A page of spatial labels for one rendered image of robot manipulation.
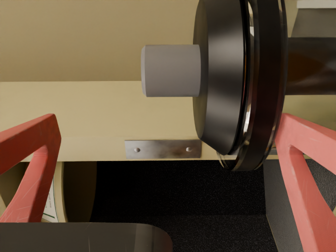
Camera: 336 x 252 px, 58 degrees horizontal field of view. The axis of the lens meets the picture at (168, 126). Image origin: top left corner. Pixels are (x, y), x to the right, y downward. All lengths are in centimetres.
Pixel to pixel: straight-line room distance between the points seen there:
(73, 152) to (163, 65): 17
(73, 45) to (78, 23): 5
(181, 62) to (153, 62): 1
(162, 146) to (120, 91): 10
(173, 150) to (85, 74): 49
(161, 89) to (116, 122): 14
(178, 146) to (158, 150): 2
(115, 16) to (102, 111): 39
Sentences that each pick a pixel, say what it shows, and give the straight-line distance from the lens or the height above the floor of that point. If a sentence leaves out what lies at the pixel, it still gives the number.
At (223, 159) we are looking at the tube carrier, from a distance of 17.
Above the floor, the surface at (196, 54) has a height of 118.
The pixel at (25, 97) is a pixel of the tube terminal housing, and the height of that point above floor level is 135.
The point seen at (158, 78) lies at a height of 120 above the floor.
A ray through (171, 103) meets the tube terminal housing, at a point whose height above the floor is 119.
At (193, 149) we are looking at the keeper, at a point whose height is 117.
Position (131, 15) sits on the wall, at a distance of 68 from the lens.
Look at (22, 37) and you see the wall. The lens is 75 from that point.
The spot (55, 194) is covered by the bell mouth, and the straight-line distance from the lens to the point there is 38.
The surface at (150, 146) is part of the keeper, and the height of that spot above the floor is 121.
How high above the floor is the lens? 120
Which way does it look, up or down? 1 degrees down
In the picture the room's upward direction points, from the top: 91 degrees counter-clockwise
